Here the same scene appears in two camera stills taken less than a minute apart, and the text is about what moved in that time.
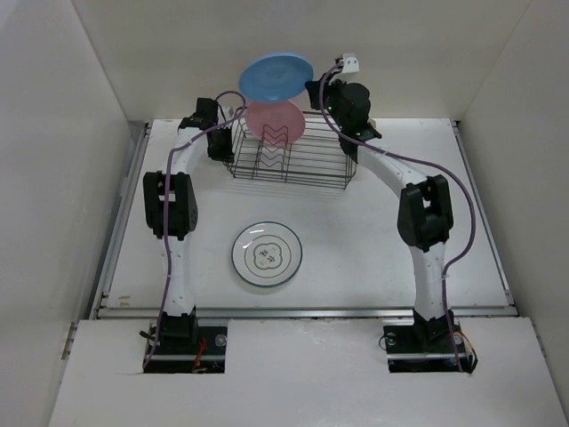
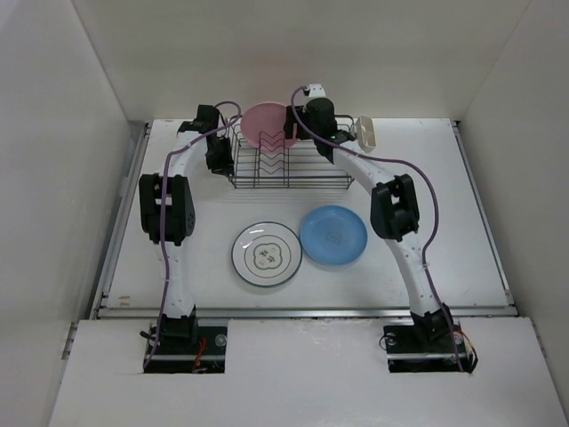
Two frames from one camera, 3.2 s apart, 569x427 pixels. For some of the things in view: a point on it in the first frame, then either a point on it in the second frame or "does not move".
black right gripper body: [332, 92] → [301, 131]
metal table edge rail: [304, 312] does not move
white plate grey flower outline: [267, 253] does not move
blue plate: [276, 77] → [333, 235]
